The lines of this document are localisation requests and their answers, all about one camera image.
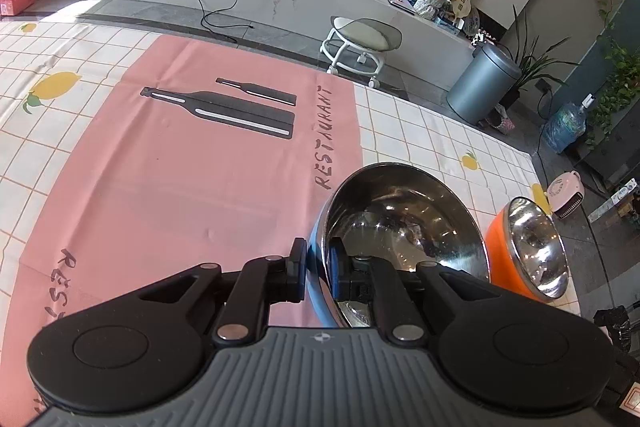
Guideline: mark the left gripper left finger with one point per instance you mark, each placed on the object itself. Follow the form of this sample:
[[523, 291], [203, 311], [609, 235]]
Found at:
[[261, 283]]

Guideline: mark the blue water jug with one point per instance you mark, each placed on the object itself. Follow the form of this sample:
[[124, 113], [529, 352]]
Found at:
[[566, 125]]

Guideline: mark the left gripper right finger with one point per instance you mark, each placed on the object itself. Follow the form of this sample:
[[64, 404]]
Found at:
[[375, 282]]

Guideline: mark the grey metal trash can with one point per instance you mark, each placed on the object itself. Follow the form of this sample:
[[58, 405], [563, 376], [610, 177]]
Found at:
[[482, 85]]

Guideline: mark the orange steel bowl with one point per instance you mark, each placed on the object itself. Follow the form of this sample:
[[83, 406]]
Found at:
[[526, 254]]

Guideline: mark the tall leafy floor plant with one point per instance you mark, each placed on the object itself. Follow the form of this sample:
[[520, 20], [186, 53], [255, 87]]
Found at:
[[533, 65]]

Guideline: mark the pink space heater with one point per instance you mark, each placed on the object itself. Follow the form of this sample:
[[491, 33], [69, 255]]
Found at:
[[565, 194]]

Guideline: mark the white round stool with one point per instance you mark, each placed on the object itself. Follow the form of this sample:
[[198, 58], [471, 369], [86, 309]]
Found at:
[[359, 46]]

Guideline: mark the hanging green vine plant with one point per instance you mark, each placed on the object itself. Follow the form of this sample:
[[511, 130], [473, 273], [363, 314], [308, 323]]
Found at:
[[621, 86]]

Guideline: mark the blue steel bowl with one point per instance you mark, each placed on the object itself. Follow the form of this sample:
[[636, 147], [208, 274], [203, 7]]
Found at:
[[393, 211]]

